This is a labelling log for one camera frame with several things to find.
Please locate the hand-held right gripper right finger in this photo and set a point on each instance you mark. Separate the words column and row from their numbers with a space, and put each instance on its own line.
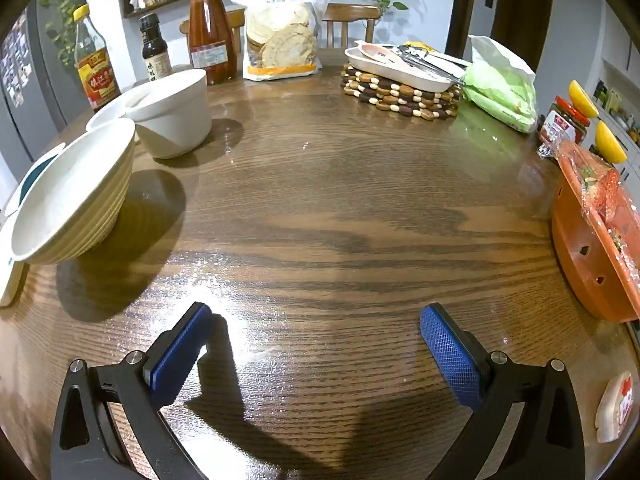
column 450, row 355

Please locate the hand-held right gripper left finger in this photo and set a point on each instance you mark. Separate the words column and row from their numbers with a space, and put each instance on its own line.
column 182, row 345

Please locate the large white ribbed bowl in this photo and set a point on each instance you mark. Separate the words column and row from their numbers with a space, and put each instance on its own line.
column 65, row 200

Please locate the tall white straight-sided bowl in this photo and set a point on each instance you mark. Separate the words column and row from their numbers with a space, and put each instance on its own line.
column 170, row 120

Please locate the orange plastic basket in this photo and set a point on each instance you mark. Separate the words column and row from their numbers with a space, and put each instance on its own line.
column 585, row 255

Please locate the white and red packet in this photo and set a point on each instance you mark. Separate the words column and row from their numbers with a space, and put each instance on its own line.
column 612, row 410

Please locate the white rectangular plate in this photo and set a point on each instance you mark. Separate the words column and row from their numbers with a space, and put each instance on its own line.
column 12, row 285

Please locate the blue plate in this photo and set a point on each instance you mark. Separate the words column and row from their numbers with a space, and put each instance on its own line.
column 27, row 180

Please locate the red plastic wrapped packet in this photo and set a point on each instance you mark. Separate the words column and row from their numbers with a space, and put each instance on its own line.
column 615, row 195

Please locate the chili sauce jar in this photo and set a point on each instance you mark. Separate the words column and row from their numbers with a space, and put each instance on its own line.
column 560, row 127

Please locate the wooden bead trivet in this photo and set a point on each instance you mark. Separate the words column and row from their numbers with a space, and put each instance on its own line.
column 400, row 102

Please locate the green plastic bag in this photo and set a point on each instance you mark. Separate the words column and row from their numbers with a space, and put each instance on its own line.
column 495, row 95

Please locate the yellow curved object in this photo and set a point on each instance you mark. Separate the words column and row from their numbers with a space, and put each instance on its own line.
column 582, row 97
column 610, row 142

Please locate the grey refrigerator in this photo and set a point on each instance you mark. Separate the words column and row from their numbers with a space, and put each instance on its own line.
column 30, row 110

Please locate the vinegar bottle with yellow cap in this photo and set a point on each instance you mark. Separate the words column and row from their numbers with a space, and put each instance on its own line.
column 97, row 75

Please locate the white oblong tray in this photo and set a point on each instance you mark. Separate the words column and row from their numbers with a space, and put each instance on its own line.
column 400, row 74

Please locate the small dark soy sauce bottle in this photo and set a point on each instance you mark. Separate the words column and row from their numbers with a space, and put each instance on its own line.
column 156, row 60

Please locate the metal tongs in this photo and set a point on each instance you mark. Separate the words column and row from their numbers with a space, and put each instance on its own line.
column 425, row 60

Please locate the yellow packet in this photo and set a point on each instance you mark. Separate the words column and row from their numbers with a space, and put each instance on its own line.
column 425, row 46

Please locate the pale pink spoon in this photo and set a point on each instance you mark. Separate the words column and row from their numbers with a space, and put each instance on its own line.
column 375, row 51

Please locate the red sauce bottle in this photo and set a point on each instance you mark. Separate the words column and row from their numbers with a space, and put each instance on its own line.
column 212, row 30

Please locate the flour bag with pancake print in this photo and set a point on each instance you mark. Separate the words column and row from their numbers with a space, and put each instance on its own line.
column 280, row 35

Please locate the fridge photo magnets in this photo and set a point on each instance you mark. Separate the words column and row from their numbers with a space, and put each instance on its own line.
column 12, row 60

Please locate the dark wooden door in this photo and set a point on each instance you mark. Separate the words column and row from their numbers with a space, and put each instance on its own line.
column 525, row 20

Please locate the white kitchen cabinet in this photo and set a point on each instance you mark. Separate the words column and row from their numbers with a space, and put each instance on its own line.
column 615, row 45

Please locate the leafy green ivy plant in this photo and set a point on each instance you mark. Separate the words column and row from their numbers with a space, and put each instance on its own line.
column 65, row 10

